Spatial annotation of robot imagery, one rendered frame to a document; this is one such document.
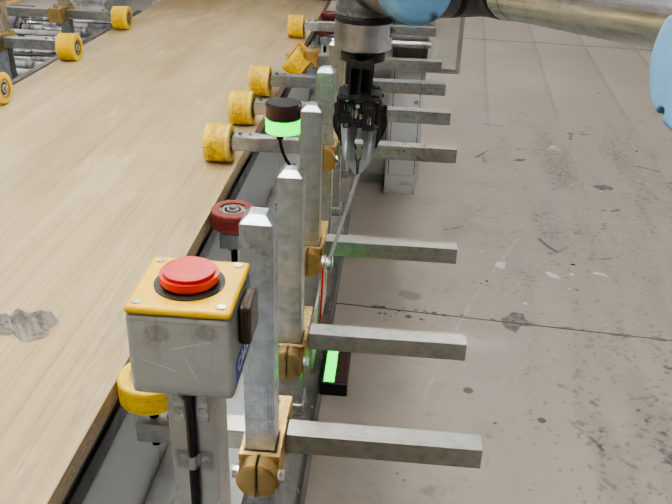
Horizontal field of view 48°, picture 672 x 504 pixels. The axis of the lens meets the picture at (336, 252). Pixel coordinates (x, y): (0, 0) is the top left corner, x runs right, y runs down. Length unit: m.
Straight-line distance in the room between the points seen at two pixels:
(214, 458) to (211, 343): 0.12
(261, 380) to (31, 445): 0.26
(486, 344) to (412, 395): 0.41
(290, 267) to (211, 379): 0.57
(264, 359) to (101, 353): 0.27
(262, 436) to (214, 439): 0.35
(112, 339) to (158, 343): 0.55
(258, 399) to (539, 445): 1.52
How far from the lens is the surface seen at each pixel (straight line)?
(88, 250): 1.29
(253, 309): 0.51
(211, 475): 0.60
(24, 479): 0.87
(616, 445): 2.39
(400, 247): 1.37
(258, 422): 0.90
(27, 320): 1.09
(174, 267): 0.52
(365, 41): 1.18
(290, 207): 1.02
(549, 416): 2.42
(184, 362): 0.51
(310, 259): 1.31
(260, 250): 0.77
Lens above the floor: 1.48
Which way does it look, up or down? 28 degrees down
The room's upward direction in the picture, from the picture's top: 2 degrees clockwise
